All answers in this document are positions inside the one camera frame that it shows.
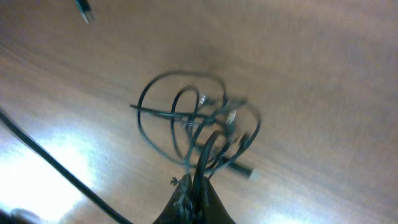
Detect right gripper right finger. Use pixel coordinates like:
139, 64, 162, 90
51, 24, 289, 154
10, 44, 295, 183
198, 177, 236, 224

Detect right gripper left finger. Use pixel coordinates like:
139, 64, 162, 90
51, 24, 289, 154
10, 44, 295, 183
154, 174, 193, 224

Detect black usb cables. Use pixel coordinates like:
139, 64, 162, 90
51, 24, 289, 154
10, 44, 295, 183
129, 70, 262, 200

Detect separated black usb cable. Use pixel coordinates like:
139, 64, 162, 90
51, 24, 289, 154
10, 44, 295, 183
74, 0, 94, 24

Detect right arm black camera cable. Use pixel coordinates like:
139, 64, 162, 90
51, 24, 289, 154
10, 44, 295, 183
0, 108, 134, 224

